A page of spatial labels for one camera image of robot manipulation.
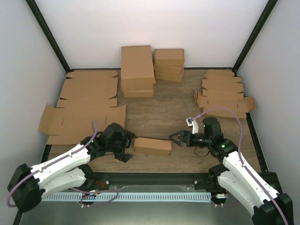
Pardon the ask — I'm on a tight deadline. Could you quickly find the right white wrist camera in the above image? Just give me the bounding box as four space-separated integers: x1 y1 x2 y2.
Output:
186 117 199 134

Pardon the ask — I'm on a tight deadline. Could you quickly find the light blue slotted cable duct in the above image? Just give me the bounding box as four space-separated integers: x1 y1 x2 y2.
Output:
43 192 211 203

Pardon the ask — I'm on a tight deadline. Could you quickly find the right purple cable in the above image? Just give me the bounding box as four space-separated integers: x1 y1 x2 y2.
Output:
193 106 289 225

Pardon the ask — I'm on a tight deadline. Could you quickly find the right black frame post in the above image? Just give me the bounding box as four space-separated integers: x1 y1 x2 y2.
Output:
232 0 278 72

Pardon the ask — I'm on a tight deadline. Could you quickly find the top small folded box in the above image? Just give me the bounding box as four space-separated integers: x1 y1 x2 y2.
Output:
154 48 185 66

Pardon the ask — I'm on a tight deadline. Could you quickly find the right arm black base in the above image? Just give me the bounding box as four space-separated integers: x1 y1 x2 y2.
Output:
193 172 225 192

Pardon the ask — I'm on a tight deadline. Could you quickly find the small folded box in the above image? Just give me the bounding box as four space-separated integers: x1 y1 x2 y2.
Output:
154 62 184 75
154 48 185 66
155 71 183 83

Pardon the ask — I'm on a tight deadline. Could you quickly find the small flat cardboard blank stack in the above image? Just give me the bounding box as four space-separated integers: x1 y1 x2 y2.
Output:
194 69 255 119

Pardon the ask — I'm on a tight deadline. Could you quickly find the black frame post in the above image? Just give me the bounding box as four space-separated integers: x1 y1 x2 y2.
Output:
232 0 278 72
25 0 71 73

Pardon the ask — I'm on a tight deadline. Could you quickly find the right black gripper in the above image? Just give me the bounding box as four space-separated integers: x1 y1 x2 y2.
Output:
169 130 212 147

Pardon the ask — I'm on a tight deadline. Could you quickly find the top large folded box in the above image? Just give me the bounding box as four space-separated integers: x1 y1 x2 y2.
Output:
121 45 156 92

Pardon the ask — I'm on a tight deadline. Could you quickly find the bottom large folded box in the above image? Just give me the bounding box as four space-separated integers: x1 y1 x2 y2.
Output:
123 90 154 98

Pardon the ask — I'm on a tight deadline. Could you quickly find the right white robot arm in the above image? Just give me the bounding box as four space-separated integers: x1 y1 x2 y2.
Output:
169 117 294 225

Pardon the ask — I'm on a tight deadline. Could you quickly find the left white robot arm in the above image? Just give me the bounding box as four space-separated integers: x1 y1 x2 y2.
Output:
7 120 135 213

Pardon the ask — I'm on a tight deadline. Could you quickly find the purple cable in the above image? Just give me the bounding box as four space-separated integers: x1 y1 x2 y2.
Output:
6 120 119 208
193 106 289 225

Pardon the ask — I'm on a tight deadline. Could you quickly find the bottom small folded box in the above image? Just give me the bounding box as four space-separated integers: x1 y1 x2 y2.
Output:
155 71 183 83

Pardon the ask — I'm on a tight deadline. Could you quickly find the small cardboard box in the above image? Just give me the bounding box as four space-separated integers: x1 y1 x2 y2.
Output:
134 137 172 157

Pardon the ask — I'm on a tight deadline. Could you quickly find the large flat cardboard blank stack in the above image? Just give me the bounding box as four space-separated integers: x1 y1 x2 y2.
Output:
38 70 126 145

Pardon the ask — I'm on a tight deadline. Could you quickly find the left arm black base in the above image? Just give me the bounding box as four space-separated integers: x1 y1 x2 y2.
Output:
66 173 111 192

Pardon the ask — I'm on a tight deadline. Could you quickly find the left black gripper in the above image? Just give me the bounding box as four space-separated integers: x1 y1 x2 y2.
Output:
107 130 138 163

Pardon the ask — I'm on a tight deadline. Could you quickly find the left black frame post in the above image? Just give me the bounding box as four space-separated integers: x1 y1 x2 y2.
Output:
25 0 71 73

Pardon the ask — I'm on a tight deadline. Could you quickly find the black front frame rail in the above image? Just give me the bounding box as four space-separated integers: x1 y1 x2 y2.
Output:
28 172 278 188

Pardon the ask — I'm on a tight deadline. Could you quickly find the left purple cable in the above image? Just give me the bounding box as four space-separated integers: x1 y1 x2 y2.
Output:
6 120 119 208

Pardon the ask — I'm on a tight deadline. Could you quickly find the large folded box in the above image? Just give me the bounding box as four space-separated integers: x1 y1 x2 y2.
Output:
121 45 156 92
123 90 154 98

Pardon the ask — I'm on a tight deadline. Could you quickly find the middle small folded box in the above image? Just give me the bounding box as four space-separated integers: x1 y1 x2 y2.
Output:
154 62 184 75

